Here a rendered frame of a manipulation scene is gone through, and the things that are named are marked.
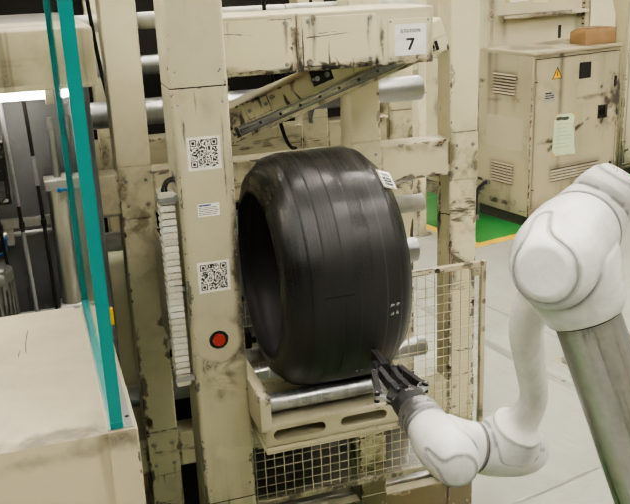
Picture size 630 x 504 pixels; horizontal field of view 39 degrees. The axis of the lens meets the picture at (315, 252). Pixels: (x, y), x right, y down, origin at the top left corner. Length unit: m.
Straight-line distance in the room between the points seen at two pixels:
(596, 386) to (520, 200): 5.30
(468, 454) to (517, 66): 5.00
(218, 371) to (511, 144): 4.73
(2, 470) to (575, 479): 2.61
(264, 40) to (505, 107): 4.50
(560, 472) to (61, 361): 2.43
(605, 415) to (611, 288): 0.20
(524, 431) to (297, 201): 0.68
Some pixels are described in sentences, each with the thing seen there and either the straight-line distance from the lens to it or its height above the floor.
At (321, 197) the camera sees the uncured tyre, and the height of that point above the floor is 1.40.
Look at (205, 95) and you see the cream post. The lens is 1.98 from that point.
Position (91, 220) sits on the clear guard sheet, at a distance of 1.23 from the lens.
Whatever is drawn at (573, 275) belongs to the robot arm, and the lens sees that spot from 1.27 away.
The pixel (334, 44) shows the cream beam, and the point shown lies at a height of 1.70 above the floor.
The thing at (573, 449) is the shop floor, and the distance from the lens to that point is 3.80.
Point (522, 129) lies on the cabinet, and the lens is 6.54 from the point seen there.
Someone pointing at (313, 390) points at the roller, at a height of 0.92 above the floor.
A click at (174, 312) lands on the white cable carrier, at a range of 2.10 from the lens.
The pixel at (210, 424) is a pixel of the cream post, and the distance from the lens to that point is 2.22.
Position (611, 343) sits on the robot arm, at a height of 1.36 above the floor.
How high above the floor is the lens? 1.90
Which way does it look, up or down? 18 degrees down
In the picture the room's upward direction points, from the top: 2 degrees counter-clockwise
